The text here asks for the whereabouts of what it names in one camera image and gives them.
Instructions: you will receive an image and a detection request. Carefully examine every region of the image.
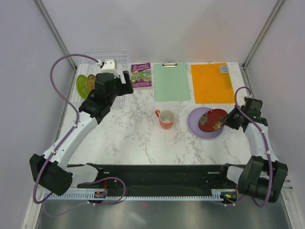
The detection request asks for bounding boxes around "dark red floral plate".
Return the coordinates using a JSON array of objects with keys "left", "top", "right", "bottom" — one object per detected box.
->
[{"left": 198, "top": 109, "right": 228, "bottom": 132}]

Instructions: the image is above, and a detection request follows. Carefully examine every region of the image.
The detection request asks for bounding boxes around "lime green plate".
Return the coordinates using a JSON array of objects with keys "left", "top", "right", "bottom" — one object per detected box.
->
[{"left": 75, "top": 74, "right": 89, "bottom": 99}]

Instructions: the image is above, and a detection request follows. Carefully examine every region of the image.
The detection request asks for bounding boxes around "lavender plate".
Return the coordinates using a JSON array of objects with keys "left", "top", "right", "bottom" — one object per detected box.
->
[{"left": 187, "top": 107, "right": 224, "bottom": 139}]

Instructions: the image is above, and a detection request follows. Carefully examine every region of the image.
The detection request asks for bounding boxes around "yellow patterned plate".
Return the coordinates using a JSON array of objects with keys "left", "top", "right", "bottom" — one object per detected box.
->
[{"left": 86, "top": 74, "right": 97, "bottom": 92}]

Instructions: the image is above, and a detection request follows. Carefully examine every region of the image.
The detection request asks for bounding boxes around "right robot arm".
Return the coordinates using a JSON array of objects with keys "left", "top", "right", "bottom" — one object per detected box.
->
[{"left": 218, "top": 106, "right": 288, "bottom": 208}]

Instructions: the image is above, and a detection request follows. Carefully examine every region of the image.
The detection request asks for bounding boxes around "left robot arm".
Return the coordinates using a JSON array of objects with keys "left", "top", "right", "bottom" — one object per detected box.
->
[{"left": 30, "top": 71, "right": 133, "bottom": 196}]

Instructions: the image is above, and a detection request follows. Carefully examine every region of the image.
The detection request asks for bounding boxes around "purple treehouse book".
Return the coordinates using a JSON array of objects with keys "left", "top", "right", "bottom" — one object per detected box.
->
[{"left": 131, "top": 62, "right": 152, "bottom": 90}]

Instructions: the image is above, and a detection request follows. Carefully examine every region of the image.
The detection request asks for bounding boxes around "orange cutting mat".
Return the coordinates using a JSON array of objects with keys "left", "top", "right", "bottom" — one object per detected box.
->
[{"left": 191, "top": 62, "right": 234, "bottom": 104}]

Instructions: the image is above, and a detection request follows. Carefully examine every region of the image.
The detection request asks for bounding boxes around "mint green clipboard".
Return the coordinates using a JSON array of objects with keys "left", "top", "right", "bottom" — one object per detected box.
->
[{"left": 153, "top": 63, "right": 191, "bottom": 102}]

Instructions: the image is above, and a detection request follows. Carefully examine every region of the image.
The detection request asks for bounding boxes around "orange mug white inside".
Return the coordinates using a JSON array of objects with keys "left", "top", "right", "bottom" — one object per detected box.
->
[{"left": 155, "top": 110, "right": 175, "bottom": 130}]

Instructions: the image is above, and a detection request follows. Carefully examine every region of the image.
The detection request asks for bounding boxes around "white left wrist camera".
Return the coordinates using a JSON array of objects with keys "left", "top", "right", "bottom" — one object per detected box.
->
[{"left": 97, "top": 59, "right": 119, "bottom": 78}]

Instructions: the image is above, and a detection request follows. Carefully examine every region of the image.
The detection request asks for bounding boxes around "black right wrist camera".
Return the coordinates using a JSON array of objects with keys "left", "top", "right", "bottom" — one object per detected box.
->
[{"left": 242, "top": 97, "right": 268, "bottom": 126}]

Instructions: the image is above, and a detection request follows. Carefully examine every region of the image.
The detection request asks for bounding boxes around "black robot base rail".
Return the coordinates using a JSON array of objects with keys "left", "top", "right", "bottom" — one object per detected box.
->
[{"left": 77, "top": 165, "right": 236, "bottom": 195}]

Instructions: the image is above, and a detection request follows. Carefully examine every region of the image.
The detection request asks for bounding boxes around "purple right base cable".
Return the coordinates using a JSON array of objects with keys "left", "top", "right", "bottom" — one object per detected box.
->
[{"left": 218, "top": 188, "right": 246, "bottom": 207}]

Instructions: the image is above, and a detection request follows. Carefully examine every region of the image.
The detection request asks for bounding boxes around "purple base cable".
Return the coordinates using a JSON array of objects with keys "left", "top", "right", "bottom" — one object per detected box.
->
[
  {"left": 42, "top": 176, "right": 127, "bottom": 217},
  {"left": 218, "top": 188, "right": 246, "bottom": 207}
]

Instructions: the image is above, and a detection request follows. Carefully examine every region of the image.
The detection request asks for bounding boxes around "white cable duct strip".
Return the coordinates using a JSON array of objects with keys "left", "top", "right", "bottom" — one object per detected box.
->
[{"left": 48, "top": 188, "right": 235, "bottom": 201}]

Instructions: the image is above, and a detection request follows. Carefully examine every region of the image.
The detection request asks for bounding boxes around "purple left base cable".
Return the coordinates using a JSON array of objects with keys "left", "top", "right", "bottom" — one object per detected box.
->
[{"left": 42, "top": 176, "right": 127, "bottom": 217}]

